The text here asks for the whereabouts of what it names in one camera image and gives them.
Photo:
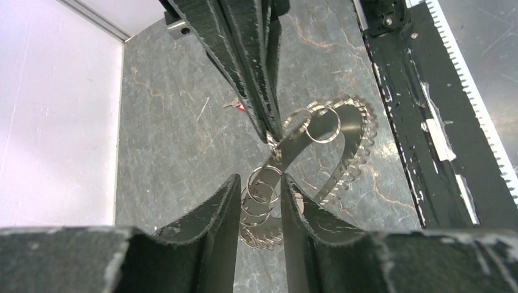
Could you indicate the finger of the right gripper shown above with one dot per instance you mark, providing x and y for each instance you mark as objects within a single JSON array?
[
  {"x": 207, "y": 23},
  {"x": 267, "y": 64}
]

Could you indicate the aluminium frame rail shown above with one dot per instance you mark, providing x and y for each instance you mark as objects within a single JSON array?
[{"x": 97, "y": 19}]

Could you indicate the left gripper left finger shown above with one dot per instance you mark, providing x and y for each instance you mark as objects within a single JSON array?
[{"x": 195, "y": 253}]

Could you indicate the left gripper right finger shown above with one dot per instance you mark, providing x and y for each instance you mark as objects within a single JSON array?
[{"x": 324, "y": 253}]

